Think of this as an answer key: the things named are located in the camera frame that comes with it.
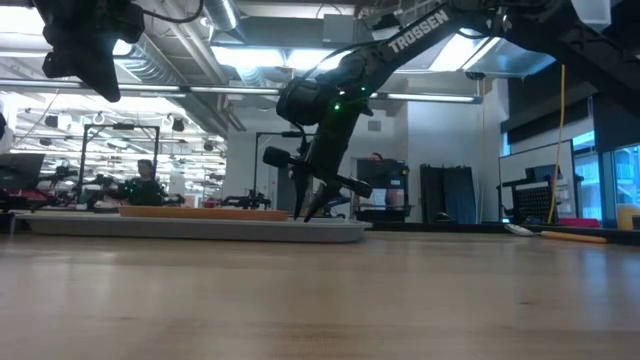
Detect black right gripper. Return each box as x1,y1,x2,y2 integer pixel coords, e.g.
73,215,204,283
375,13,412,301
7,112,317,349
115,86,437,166
262,106,375,224

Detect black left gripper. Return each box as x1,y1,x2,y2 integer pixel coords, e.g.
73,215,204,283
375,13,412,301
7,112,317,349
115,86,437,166
32,0,147,104

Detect orange plate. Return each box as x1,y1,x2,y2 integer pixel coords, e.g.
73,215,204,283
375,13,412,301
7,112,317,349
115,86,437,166
118,205,290,223

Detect spoon with orange handle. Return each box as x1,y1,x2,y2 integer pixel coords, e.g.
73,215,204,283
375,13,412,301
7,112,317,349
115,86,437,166
503,223,610,245

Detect grey plastic tray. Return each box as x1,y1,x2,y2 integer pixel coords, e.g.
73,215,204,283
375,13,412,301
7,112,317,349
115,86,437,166
16,212,372,245

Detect person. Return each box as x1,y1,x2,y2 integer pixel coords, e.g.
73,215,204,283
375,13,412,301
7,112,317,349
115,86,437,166
117,158,167,207
368,151,397,208

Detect black monitor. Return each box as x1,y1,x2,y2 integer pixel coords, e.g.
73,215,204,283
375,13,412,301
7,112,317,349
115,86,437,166
0,153,46,191

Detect dark curtain panel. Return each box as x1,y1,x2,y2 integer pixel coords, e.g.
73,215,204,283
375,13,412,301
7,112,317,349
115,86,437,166
419,163,479,225

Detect long ceiling light bar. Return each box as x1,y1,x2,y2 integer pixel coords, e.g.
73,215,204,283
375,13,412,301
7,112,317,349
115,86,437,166
0,77,484,105

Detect whiteboard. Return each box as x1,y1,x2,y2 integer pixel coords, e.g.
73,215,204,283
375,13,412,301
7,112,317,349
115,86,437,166
498,140,576,221

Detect black perforated cart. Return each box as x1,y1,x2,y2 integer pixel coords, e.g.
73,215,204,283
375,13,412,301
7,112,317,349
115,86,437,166
497,164,561,225

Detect yellow bin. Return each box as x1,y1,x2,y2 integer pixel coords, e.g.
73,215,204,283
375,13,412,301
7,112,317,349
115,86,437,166
615,203,640,231

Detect black background rig frame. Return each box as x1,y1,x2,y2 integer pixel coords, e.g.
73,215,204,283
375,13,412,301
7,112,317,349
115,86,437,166
77,123,161,204
253,130,306,201

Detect black aluminium table frame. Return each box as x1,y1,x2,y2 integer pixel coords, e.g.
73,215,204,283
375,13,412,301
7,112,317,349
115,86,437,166
0,210,640,247

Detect silver ventilation duct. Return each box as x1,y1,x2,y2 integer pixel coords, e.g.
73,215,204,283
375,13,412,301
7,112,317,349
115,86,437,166
202,0,242,32

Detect hanging yellow cable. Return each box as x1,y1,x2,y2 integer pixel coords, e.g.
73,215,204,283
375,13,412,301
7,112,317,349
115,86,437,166
547,63,567,225

